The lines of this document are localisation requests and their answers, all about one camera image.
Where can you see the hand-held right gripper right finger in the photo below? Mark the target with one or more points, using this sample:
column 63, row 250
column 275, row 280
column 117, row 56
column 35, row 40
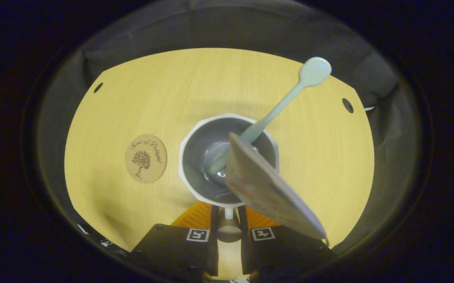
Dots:
column 244, row 251

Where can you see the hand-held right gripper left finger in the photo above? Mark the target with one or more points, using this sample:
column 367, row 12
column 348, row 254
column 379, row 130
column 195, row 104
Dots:
column 214, row 243

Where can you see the white toothpaste tube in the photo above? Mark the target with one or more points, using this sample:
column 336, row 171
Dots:
column 266, row 188

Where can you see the white cup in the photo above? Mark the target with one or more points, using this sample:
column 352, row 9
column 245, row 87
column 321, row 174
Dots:
column 195, row 157

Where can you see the round cork coaster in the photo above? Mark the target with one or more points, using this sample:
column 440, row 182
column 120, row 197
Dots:
column 145, row 158

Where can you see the pale green toothbrush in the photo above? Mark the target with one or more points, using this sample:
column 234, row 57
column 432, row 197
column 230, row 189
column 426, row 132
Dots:
column 278, row 108

